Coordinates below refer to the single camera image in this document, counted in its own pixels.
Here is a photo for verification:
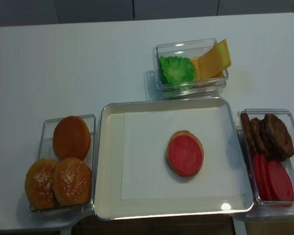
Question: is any carried red tomato slice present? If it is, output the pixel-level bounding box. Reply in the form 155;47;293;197
168;134;203;175

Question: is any left brown meat patty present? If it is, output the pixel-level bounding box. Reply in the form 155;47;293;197
240;113;257;157

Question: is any white paper sheet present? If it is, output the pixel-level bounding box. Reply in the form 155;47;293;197
121;107;248;200

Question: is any plain orange bun bottom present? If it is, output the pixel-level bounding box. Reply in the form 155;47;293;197
53;116;91;161

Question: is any back yellow cheese slice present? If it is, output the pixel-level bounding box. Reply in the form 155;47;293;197
217;39;232;69

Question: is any green lettuce leaf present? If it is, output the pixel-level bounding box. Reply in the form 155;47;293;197
158;56;197;85

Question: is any right sesame bun top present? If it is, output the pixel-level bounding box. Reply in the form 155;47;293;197
52;158;92;206

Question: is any left red tomato slice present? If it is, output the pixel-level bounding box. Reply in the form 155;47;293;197
253;154;273;201

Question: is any clear bun container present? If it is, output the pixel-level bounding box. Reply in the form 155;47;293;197
29;114;98;216

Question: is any clear patty tomato container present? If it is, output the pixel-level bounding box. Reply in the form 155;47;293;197
238;109;294;208

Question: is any bottom bun on tray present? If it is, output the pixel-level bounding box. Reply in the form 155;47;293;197
165;130;205;177

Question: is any front red tomato slice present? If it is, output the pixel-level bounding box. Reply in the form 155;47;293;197
267;160;294;201

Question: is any front orange cheese slice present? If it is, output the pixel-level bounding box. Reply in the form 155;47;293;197
191;47;225;81

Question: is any front brown meat patty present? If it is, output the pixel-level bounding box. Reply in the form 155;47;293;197
264;114;294;162

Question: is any sesame bun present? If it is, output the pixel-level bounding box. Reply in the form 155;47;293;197
52;158;92;206
24;159;59;210

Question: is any clear lettuce cheese container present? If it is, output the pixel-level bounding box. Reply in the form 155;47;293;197
153;38;228;98

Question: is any left sesame bun top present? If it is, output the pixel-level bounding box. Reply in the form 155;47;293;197
24;159;59;210

